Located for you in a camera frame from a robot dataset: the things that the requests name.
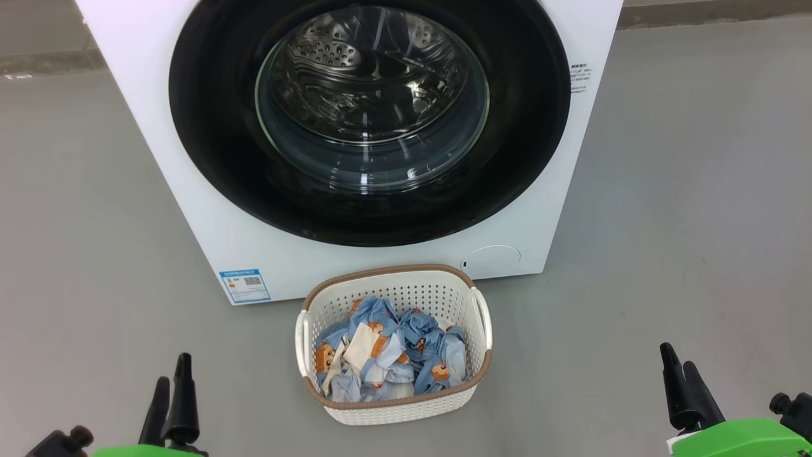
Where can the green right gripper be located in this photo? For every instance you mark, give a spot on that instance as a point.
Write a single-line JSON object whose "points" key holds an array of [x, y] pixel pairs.
{"points": [[736, 441]]}

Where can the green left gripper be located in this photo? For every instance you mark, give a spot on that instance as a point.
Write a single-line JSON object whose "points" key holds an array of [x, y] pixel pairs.
{"points": [[146, 452]]}

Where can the blue garment with beige patch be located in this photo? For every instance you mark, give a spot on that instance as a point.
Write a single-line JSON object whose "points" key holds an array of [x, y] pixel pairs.
{"points": [[365, 346]]}

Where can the blue bear print garment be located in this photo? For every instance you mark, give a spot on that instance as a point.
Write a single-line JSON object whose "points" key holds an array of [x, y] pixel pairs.
{"points": [[438, 355]]}

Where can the round black glass washer door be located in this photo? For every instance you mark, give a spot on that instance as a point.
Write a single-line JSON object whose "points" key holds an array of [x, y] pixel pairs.
{"points": [[209, 146]]}

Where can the white front-load washing machine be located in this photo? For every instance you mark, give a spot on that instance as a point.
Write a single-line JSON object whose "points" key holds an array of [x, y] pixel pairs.
{"points": [[190, 209]]}

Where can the stainless steel washing machine drum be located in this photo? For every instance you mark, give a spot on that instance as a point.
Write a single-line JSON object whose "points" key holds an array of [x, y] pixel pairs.
{"points": [[374, 95]]}

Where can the blue energy label sticker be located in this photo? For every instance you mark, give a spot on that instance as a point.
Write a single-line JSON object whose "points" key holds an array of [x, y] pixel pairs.
{"points": [[245, 285]]}

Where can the white perforated laundry basket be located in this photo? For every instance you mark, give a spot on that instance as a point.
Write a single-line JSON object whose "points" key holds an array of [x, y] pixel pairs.
{"points": [[393, 409]]}

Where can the round white filter cover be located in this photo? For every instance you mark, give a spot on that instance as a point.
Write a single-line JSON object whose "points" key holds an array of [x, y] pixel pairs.
{"points": [[491, 261]]}

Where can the printed text warning sticker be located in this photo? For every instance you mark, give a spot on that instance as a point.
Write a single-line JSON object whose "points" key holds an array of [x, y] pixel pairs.
{"points": [[579, 78]]}

